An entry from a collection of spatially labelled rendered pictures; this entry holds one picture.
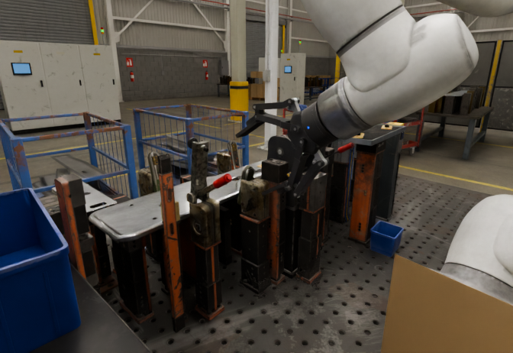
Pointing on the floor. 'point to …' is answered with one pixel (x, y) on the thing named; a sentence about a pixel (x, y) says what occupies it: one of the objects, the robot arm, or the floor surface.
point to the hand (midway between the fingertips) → (256, 161)
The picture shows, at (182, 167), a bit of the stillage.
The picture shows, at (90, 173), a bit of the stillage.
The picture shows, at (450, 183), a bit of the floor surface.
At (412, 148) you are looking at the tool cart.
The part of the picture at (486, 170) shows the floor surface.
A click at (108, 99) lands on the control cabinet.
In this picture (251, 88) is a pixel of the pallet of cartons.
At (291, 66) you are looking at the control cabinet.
